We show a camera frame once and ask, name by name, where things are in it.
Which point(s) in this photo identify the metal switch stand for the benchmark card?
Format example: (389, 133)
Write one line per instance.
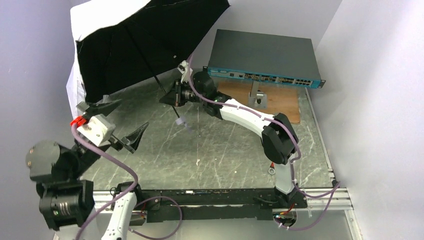
(257, 99)

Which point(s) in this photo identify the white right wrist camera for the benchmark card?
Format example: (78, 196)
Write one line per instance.
(185, 70)

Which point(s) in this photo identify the plywood board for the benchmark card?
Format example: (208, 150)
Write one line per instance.
(279, 99)

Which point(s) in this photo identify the black umbrella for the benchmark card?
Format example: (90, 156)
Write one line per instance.
(119, 43)

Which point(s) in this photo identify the grey network switch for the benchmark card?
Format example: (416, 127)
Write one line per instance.
(266, 58)

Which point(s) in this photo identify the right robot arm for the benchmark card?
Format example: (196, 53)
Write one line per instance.
(278, 138)

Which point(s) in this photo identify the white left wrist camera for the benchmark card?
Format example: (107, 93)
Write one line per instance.
(98, 129)

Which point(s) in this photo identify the red handled adjustable wrench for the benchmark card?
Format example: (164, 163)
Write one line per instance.
(271, 169)

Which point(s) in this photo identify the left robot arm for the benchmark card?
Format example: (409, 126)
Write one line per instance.
(66, 201)

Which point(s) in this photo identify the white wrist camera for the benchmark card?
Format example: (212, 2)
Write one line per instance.
(98, 129)
(185, 70)

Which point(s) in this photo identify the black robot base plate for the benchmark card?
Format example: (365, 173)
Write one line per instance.
(161, 208)

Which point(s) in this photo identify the aluminium frame rail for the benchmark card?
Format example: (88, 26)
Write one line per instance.
(331, 198)

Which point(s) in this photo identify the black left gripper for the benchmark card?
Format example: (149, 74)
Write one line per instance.
(112, 142)

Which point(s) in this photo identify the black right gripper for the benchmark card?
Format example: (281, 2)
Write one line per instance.
(177, 93)

